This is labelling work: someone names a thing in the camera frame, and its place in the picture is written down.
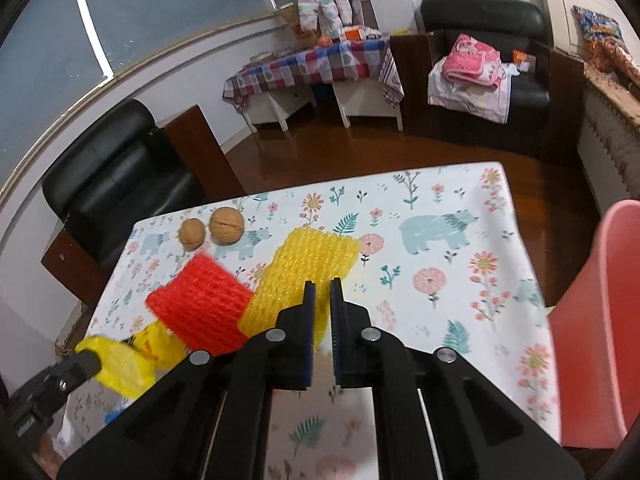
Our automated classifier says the floral bear tablecloth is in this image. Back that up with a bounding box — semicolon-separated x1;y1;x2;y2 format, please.
53;162;561;479

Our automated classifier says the white bed headboard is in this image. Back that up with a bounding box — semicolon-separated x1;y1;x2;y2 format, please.
542;0;639;60

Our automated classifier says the right black leather armchair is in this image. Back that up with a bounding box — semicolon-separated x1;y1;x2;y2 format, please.
390;0;582;162

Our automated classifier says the orange fruit on table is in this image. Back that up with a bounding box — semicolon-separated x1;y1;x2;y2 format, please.
317;36;333;48

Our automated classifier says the smaller walnut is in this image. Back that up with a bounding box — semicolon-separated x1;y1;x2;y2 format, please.
178;218;206;252

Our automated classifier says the woven basket on table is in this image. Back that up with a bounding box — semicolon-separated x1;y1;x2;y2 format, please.
278;2;317;49

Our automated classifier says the black leather armchair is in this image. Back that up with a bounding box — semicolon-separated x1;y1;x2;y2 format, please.
42;100;206;271
390;0;582;162

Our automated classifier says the rolled floral quilt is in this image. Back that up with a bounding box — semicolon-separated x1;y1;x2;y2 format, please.
603;37;640;87

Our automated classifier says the orange box on table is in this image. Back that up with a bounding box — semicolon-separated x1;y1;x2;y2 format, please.
341;25;368;41

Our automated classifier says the brown wooden side cabinet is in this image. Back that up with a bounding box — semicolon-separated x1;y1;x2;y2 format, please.
158;105;246;203

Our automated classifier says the blue foam fruit net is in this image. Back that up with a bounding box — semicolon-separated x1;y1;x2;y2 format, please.
104;408;124;425

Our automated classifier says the left black leather armchair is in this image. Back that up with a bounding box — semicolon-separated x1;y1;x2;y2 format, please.
42;100;206;271

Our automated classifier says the larger walnut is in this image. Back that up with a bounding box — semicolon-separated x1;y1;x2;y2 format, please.
208;207;245;245

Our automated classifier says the red foam fruit net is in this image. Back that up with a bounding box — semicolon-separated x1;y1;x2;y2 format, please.
145;254;253;356

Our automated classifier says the pink folded blanket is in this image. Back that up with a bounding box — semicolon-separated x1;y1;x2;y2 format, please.
442;34;502;88

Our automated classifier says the plaid tablecloth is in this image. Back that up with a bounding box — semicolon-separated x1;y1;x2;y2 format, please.
222;38;405;110

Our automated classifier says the pink plastic trash bucket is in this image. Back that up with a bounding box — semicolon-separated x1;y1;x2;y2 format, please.
549;200;640;448

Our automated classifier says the white side table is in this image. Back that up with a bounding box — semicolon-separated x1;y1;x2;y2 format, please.
241;79;404;132

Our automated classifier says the bed with brown cover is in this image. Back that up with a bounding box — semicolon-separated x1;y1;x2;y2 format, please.
577;63;639;212

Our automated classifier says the orange box on armchair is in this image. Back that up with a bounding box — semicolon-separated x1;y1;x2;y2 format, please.
512;50;536;73

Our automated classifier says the yellow plastic wrapper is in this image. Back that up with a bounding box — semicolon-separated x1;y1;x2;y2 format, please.
75;321;189;400

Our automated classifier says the white cloth on armchair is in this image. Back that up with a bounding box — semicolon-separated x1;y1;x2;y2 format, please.
427;60;520;124

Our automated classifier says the colourful cartoon pillow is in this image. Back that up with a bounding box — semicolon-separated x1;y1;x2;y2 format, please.
572;5;626;73

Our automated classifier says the yellow foam fruit net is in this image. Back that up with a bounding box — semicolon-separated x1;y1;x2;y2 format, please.
238;228;360;346

